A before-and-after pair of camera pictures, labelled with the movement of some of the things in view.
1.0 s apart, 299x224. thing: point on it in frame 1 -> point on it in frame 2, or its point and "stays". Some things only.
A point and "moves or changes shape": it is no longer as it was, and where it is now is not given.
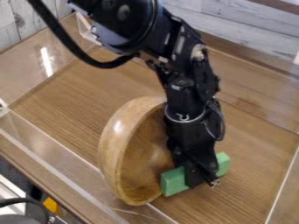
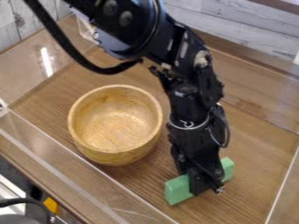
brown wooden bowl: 135,152 -> 115,123
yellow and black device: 52,213 stays
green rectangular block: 174,179 moves or changes shape
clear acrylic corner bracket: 86,31 stays
